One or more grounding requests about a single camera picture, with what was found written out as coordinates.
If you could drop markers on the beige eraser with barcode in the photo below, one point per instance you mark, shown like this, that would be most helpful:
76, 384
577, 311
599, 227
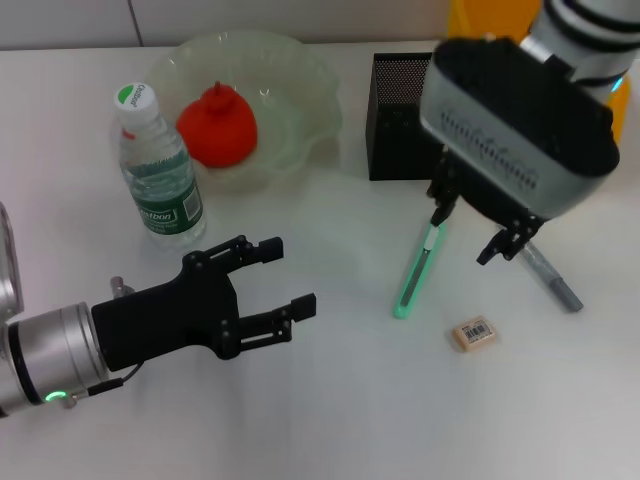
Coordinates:
475, 334

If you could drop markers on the pale green glass fruit plate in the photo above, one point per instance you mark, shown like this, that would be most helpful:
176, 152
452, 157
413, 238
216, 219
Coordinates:
290, 100

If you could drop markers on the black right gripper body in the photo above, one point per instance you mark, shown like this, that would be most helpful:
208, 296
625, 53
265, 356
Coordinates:
475, 197

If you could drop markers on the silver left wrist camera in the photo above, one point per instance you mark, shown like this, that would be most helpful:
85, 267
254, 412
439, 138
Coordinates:
10, 270

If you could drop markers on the grey glitter marker pen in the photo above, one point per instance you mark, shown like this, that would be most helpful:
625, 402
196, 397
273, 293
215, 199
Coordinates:
555, 280

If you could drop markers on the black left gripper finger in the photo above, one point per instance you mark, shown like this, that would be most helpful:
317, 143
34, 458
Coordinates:
304, 307
272, 249

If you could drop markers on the green utility knife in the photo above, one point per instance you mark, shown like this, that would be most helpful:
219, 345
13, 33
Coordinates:
417, 275

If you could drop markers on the black mesh pen holder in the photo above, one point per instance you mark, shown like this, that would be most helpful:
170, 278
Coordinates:
395, 140

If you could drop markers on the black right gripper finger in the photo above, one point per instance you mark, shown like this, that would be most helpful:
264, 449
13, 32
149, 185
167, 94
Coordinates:
445, 195
510, 242

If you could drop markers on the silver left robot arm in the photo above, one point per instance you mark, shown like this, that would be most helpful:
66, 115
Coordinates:
50, 355

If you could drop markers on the yellow plastic storage bin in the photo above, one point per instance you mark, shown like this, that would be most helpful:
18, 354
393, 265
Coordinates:
620, 110

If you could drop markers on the clear water bottle green label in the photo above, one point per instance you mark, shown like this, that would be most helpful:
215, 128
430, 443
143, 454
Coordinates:
160, 190

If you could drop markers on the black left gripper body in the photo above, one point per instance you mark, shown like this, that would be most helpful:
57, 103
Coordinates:
165, 320

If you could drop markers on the red-orange toy fruit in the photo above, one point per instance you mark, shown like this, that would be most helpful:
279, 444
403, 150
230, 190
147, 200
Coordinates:
217, 130

